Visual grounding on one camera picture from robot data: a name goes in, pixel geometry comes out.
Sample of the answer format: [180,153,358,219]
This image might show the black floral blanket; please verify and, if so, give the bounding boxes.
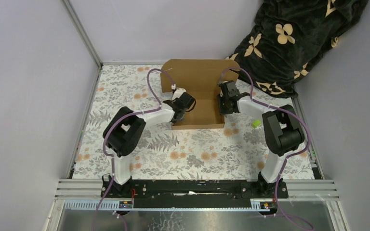
[229,0,367,98]

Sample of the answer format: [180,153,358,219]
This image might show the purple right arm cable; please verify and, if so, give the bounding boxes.
[220,67,315,231]

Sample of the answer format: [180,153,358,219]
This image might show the brown cardboard box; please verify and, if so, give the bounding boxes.
[160,59,239,130]

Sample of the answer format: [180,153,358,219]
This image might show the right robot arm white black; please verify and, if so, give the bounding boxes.
[217,80,305,198]

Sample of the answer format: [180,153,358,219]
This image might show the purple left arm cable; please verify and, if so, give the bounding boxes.
[92,68,176,231]

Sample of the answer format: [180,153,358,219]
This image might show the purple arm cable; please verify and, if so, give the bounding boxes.
[92,68,176,231]
[220,67,315,231]

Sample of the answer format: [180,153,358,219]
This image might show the small green object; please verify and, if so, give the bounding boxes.
[251,120,261,128]

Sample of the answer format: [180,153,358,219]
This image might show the aluminium frame rails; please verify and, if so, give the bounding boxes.
[55,178,341,211]

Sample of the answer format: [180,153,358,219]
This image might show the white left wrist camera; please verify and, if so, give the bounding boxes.
[171,84,186,100]

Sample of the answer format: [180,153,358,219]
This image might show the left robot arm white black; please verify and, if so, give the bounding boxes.
[102,91,196,198]

